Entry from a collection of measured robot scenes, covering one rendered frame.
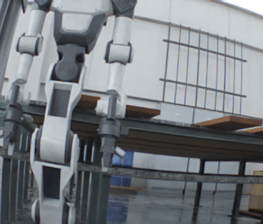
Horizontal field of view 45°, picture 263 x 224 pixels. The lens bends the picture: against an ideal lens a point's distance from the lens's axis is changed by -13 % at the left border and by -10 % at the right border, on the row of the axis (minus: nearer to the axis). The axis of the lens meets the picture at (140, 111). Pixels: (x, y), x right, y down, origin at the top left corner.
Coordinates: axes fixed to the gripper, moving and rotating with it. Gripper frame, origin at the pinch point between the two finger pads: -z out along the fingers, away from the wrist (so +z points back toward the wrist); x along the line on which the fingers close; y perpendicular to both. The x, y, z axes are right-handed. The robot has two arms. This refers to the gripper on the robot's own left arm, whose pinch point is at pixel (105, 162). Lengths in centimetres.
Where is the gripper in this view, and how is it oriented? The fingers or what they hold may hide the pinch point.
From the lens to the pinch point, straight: 143.9
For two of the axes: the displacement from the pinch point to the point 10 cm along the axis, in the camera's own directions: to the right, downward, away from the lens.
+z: 0.8, -9.4, 3.4
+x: 1.5, -3.3, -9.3
